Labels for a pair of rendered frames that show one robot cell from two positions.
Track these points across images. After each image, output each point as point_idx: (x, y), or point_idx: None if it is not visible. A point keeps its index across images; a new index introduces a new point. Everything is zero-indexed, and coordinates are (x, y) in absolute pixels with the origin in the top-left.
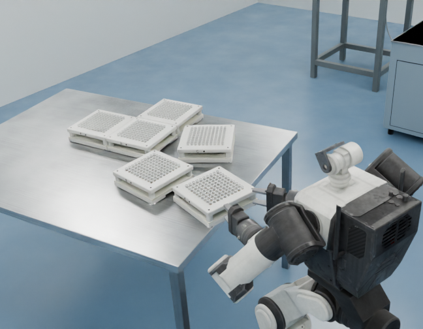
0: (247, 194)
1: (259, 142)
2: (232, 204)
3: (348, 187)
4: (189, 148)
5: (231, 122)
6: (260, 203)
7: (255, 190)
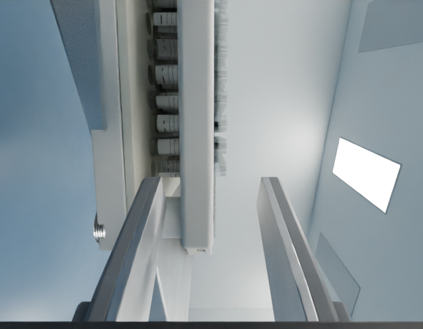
0: (210, 167)
1: (183, 299)
2: (188, 18)
3: None
4: None
5: (192, 256)
6: (141, 232)
7: (287, 198)
